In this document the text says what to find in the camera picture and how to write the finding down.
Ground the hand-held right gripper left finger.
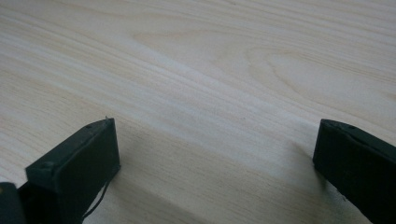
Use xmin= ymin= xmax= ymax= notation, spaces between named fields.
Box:
xmin=18 ymin=117 xmax=121 ymax=224

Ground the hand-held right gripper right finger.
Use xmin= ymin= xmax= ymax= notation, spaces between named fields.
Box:
xmin=312 ymin=118 xmax=396 ymax=224

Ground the thin black wire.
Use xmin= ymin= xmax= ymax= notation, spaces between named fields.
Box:
xmin=82 ymin=179 xmax=112 ymax=220

